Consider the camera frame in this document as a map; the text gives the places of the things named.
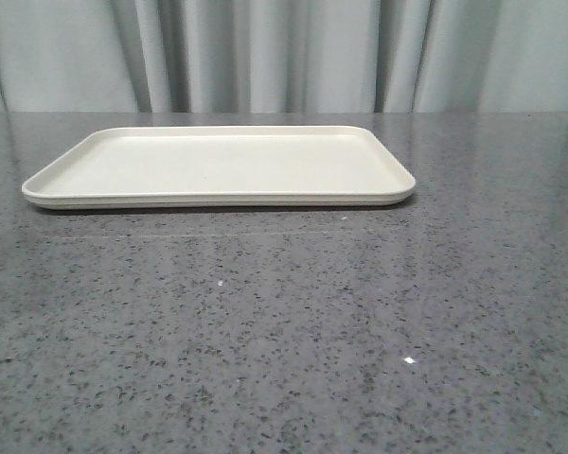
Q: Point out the pale grey-green curtain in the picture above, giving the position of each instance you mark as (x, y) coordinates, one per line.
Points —
(284, 56)

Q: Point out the cream rectangular plastic tray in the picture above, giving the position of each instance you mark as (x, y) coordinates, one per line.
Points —
(150, 167)

